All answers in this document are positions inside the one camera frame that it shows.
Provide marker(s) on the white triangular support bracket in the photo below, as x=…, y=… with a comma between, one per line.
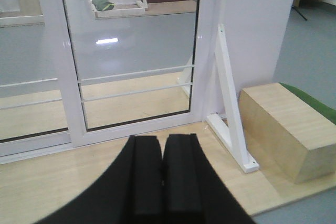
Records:
x=230, y=133

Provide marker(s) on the light wooden box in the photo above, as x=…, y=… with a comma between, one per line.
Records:
x=298, y=138

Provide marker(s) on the green rolled cloth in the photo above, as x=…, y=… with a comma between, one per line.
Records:
x=103, y=5

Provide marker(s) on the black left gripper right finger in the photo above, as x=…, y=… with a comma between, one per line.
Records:
x=193, y=191

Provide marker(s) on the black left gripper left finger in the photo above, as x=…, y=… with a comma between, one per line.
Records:
x=129, y=191

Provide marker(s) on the white framed sliding glass door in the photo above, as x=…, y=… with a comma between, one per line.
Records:
x=100, y=65

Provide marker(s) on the green cushion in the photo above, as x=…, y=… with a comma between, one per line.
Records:
x=326, y=111

